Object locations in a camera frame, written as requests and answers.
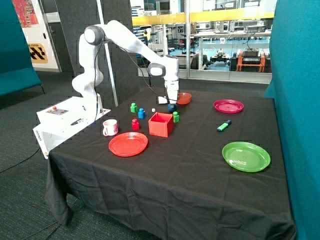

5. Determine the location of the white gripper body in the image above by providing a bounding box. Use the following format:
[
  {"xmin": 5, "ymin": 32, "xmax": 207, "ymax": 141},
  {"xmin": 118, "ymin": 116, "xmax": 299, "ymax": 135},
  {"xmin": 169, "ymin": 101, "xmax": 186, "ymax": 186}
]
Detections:
[{"xmin": 164, "ymin": 80, "xmax": 179, "ymax": 101}]

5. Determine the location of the blue ball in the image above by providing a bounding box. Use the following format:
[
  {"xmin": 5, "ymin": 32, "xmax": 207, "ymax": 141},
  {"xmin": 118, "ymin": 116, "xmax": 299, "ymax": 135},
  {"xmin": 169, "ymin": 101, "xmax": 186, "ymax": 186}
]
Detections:
[{"xmin": 167, "ymin": 103, "xmax": 178, "ymax": 114}]

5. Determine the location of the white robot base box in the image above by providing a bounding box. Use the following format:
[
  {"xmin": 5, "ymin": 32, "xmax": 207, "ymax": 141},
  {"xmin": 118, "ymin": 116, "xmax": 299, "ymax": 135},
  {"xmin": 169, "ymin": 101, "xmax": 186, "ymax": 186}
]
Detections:
[{"xmin": 33, "ymin": 96, "xmax": 111, "ymax": 159}]

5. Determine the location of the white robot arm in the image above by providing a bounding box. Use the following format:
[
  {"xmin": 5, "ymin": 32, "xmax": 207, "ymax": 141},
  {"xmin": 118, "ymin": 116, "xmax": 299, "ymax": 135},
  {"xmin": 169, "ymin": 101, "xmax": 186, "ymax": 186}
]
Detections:
[{"xmin": 72, "ymin": 20, "xmax": 179, "ymax": 104}]

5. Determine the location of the red square pot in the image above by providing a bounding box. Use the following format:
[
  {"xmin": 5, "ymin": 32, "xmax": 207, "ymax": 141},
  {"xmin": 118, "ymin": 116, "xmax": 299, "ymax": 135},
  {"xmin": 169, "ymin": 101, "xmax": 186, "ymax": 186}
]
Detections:
[{"xmin": 148, "ymin": 112, "xmax": 174, "ymax": 138}]

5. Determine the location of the orange bowl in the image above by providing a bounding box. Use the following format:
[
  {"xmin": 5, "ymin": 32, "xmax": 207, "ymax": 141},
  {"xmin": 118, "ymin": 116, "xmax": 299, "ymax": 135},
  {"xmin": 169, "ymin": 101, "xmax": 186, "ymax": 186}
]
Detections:
[{"xmin": 176, "ymin": 92, "xmax": 192, "ymax": 105}]

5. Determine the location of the green toy block with letter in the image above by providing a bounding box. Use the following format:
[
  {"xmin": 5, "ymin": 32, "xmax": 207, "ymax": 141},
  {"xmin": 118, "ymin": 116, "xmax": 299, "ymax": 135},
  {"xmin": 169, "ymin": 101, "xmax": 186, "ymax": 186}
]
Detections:
[{"xmin": 172, "ymin": 111, "xmax": 180, "ymax": 123}]

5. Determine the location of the blue toy block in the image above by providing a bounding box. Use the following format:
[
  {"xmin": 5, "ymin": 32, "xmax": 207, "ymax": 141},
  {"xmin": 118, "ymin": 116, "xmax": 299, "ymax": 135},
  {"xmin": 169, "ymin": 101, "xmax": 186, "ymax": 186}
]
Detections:
[{"xmin": 137, "ymin": 108, "xmax": 146, "ymax": 119}]

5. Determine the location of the green toy block far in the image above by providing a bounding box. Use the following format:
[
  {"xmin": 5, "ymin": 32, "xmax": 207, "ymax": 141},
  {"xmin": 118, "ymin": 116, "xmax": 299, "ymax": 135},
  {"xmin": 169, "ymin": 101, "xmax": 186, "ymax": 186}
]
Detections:
[{"xmin": 130, "ymin": 102, "xmax": 138, "ymax": 113}]

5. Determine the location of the red toy block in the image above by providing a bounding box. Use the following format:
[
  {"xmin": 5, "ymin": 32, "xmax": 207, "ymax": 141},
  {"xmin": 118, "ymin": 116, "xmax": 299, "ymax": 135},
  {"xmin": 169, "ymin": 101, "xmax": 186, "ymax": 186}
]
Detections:
[{"xmin": 131, "ymin": 118, "xmax": 140, "ymax": 131}]

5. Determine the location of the magenta plate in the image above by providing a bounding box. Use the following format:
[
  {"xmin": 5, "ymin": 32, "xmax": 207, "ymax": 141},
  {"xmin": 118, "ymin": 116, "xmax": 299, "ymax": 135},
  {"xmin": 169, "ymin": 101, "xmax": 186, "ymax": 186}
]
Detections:
[{"xmin": 213, "ymin": 99, "xmax": 244, "ymax": 114}]

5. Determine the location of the red plate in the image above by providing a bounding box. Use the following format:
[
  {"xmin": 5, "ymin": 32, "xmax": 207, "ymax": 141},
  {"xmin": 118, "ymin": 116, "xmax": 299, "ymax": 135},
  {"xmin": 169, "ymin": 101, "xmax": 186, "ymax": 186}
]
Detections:
[{"xmin": 108, "ymin": 132, "xmax": 149, "ymax": 157}]

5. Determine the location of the green blue highlighter pen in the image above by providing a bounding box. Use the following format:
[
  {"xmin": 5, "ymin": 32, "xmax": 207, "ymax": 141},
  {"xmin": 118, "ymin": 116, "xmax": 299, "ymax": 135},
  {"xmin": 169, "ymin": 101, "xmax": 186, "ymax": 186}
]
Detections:
[{"xmin": 216, "ymin": 120, "xmax": 232, "ymax": 132}]

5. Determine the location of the black tablecloth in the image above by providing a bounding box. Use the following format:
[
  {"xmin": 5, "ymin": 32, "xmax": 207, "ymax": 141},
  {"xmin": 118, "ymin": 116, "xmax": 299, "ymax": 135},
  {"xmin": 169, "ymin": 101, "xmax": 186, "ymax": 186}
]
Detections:
[{"xmin": 45, "ymin": 91, "xmax": 297, "ymax": 240}]

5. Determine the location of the white pink mug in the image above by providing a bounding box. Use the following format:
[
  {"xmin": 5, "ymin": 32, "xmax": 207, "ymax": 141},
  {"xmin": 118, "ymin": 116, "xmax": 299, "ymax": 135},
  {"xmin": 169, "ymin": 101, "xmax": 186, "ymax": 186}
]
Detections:
[{"xmin": 102, "ymin": 119, "xmax": 119, "ymax": 137}]

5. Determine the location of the green plate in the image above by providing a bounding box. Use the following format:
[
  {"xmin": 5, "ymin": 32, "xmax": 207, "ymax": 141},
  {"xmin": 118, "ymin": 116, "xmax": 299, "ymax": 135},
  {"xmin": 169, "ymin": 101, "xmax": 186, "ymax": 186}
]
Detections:
[{"xmin": 221, "ymin": 141, "xmax": 271, "ymax": 173}]

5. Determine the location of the teal partition panel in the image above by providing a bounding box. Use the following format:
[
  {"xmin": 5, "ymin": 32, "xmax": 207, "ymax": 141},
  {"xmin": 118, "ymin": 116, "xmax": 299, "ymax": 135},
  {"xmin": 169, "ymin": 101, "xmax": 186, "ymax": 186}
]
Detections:
[{"xmin": 264, "ymin": 0, "xmax": 320, "ymax": 240}]

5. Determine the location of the teal sofa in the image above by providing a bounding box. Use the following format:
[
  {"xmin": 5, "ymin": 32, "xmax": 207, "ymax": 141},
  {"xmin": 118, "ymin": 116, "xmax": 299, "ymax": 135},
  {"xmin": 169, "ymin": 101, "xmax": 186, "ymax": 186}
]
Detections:
[{"xmin": 0, "ymin": 0, "xmax": 42, "ymax": 97}]

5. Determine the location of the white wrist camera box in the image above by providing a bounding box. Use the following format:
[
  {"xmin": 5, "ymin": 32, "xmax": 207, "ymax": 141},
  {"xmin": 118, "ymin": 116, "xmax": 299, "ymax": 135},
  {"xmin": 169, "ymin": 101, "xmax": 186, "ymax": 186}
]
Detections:
[{"xmin": 157, "ymin": 96, "xmax": 169, "ymax": 105}]

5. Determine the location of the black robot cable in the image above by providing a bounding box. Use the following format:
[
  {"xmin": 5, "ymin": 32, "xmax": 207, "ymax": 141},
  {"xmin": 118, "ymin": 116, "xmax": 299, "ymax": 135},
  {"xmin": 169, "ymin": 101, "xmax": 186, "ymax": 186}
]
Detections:
[{"xmin": 92, "ymin": 37, "xmax": 161, "ymax": 123}]

